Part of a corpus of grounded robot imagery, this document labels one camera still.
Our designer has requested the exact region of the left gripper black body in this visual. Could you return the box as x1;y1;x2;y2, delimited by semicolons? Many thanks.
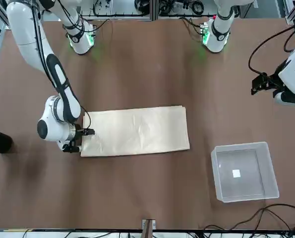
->
268;60;291;96

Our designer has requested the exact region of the cream tablecloth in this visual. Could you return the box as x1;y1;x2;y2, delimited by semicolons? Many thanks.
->
80;105;190;158

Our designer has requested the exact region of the clear plastic box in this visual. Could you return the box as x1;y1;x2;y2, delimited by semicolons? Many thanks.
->
210;141;280;203

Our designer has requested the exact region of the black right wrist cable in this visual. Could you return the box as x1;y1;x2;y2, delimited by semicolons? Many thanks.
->
79;105;92;130

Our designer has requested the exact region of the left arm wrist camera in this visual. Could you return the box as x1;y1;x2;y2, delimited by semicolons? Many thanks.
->
273;91;295;108

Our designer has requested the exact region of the black coiled cable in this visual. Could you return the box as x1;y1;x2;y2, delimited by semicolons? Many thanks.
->
191;0;204;14

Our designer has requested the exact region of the aluminium camera post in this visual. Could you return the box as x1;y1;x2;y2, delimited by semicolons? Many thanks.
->
141;219;157;238

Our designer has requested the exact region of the black table cable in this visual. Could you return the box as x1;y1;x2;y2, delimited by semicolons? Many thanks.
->
203;203;295;233

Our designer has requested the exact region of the aluminium rear post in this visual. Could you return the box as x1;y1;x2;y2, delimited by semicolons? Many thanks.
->
149;0;160;22

